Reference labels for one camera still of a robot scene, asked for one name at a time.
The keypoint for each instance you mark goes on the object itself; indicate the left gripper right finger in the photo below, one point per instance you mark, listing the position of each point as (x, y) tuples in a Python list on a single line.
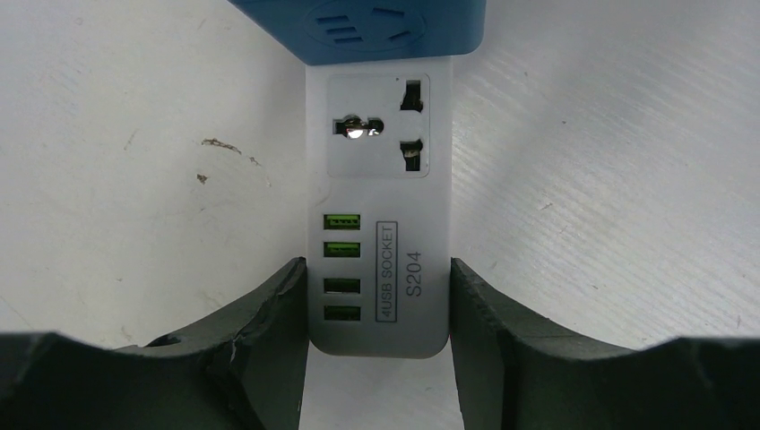
[(517, 369)]

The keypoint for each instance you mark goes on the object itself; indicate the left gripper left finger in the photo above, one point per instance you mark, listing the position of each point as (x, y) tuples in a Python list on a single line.
[(241, 367)]

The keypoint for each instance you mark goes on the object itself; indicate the dark blue cube adapter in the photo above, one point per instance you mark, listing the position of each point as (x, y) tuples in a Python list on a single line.
[(334, 32)]

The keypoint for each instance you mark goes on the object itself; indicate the white USB power strip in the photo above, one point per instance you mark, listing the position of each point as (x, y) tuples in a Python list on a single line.
[(379, 198)]

